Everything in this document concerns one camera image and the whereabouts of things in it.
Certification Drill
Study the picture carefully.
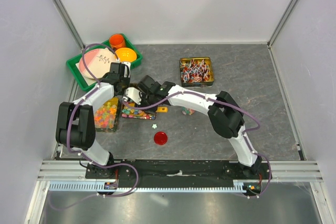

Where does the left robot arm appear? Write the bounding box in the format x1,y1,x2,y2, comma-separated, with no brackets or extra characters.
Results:
56,62,131,178

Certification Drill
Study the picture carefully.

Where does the yellow plastic scoop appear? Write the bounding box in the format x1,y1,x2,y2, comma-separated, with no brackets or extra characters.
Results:
144,106,168,113

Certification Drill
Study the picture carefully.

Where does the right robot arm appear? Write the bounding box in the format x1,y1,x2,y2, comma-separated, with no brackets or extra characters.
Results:
130,76,262,179

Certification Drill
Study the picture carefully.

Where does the orange plastic bowl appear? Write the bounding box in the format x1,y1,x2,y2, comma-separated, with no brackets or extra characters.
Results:
116,47,137,62

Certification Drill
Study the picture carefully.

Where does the red round lid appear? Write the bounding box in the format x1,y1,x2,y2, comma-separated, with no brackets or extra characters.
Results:
154,131,168,145

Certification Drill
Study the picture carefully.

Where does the tin of pastel star candies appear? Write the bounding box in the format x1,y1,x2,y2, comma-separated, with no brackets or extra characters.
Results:
121,90,156,120

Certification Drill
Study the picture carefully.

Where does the tin of bright star candies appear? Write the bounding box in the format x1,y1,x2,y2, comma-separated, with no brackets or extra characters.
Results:
94,97,121,132

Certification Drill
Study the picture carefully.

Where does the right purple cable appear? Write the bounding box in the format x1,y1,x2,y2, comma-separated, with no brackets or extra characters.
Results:
123,91,272,199

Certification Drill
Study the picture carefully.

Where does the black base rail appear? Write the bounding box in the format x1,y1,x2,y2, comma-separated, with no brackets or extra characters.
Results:
85,158,271,189

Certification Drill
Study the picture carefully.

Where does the orange plastic cup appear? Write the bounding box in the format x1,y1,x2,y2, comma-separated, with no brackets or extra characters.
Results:
109,34,126,50

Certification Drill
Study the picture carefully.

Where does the pink white plate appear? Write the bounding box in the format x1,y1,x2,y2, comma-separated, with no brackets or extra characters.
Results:
84,48,119,79

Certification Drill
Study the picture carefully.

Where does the clear glass jar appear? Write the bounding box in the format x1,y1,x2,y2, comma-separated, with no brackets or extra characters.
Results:
182,107,195,115

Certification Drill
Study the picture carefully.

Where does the green plastic tray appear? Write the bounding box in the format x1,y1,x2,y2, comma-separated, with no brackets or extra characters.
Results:
66,33,143,91

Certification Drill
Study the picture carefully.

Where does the purple cable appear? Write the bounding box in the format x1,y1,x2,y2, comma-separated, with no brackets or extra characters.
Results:
47,42,141,210
123,91,272,199

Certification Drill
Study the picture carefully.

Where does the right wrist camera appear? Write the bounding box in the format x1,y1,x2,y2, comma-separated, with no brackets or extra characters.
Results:
122,87,143,105

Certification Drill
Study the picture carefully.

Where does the tin of lollipops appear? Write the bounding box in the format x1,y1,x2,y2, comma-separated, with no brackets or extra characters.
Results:
179,57,215,87

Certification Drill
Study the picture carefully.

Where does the grey cable duct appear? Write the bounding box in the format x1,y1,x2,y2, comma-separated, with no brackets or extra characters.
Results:
48,181,261,193

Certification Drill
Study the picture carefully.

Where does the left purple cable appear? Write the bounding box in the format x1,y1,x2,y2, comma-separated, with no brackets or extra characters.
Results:
47,42,141,210

